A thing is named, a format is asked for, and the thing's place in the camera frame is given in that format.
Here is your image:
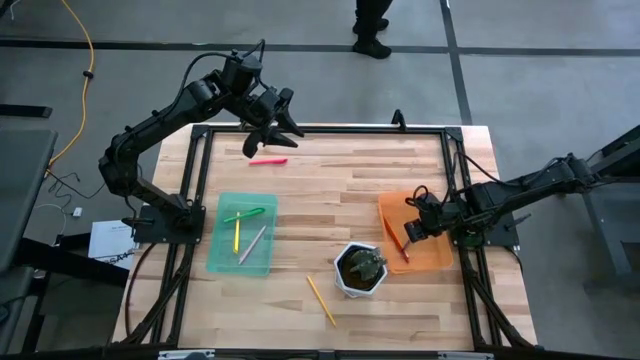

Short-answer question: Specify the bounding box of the white hexagonal planter pot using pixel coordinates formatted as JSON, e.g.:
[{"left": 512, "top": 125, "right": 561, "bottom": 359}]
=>
[{"left": 333, "top": 241, "right": 389, "bottom": 300}]

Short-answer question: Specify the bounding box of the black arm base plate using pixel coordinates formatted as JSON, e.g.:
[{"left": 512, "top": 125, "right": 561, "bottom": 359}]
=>
[
  {"left": 447, "top": 207, "right": 521, "bottom": 249},
  {"left": 122, "top": 204, "right": 207, "bottom": 245}
]

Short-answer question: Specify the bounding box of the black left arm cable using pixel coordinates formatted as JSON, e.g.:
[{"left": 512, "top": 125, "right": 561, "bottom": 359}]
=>
[{"left": 182, "top": 38, "right": 267, "bottom": 94}]

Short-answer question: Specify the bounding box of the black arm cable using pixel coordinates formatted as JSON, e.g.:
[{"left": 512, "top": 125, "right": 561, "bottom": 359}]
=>
[
  {"left": 182, "top": 38, "right": 267, "bottom": 94},
  {"left": 403, "top": 149, "right": 501, "bottom": 209}
]

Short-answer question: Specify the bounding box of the silver pen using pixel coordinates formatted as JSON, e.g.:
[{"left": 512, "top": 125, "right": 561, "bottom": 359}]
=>
[{"left": 237, "top": 224, "right": 268, "bottom": 266}]

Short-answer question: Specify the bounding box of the yellow cable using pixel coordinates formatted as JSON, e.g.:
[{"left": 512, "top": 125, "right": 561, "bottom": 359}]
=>
[{"left": 47, "top": 0, "right": 96, "bottom": 174}]

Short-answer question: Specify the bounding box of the yellow pencil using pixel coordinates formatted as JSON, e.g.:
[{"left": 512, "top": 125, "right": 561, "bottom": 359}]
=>
[{"left": 306, "top": 275, "right": 338, "bottom": 328}]

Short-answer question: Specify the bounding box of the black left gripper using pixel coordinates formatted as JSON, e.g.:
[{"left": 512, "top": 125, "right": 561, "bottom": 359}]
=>
[{"left": 238, "top": 85, "right": 306, "bottom": 160}]

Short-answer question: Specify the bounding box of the green pen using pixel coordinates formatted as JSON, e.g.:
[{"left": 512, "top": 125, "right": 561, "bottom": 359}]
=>
[{"left": 222, "top": 206, "right": 267, "bottom": 225}]

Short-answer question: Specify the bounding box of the orange pencil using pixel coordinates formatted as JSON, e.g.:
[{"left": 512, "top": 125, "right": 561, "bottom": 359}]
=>
[{"left": 382, "top": 215, "right": 411, "bottom": 264}]

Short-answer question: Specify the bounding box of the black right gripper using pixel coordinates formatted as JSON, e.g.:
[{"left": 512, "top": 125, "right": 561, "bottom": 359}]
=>
[{"left": 403, "top": 191, "right": 457, "bottom": 252}]

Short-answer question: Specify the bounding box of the black aluminium table frame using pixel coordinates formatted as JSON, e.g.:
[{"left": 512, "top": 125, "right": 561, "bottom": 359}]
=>
[{"left": 110, "top": 123, "right": 540, "bottom": 351}]

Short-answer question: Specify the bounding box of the black metal stand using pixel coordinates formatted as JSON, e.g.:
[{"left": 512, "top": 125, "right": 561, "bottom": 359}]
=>
[{"left": 551, "top": 123, "right": 640, "bottom": 292}]

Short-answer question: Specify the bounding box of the person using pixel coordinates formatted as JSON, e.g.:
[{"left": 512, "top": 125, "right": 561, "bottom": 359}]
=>
[{"left": 351, "top": 0, "right": 394, "bottom": 61}]

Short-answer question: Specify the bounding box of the white paper sheet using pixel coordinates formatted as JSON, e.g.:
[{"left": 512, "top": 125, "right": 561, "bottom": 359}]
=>
[{"left": 88, "top": 219, "right": 139, "bottom": 271}]

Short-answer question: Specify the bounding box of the small green cactus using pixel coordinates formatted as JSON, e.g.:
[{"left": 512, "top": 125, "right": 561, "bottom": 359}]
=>
[{"left": 348, "top": 248, "right": 388, "bottom": 282}]

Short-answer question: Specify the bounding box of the black flat bar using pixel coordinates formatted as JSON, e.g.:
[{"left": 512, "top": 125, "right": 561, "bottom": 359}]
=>
[{"left": 0, "top": 103, "right": 54, "bottom": 120}]

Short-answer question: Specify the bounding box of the silver bracket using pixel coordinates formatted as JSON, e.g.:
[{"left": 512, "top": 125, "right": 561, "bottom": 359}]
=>
[
  {"left": 157, "top": 349, "right": 216, "bottom": 360},
  {"left": 437, "top": 351, "right": 494, "bottom": 360}
]

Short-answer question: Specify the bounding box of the green translucent plastic bin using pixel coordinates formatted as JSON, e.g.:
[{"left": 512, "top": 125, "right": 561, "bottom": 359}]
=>
[{"left": 206, "top": 191, "right": 279, "bottom": 278}]

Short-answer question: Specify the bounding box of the dark grey desk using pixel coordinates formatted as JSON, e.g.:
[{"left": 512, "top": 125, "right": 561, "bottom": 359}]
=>
[{"left": 0, "top": 128, "right": 59, "bottom": 274}]

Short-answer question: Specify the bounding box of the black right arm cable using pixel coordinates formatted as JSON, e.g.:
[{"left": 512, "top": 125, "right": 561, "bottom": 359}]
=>
[{"left": 403, "top": 149, "right": 501, "bottom": 209}]

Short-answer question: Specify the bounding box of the orange translucent plastic bin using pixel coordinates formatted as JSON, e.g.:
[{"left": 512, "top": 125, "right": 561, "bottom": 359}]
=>
[{"left": 377, "top": 188, "right": 455, "bottom": 275}]

